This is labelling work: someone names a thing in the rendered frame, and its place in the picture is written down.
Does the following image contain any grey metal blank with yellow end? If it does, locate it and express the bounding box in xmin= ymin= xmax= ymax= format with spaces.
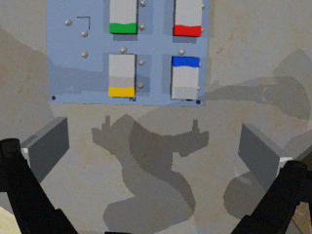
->
xmin=109 ymin=55 xmax=137 ymax=97

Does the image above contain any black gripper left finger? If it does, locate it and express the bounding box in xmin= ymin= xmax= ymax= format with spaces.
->
xmin=0 ymin=117 xmax=78 ymax=234

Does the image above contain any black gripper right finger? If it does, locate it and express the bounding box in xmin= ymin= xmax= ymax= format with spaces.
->
xmin=230 ymin=123 xmax=312 ymax=234

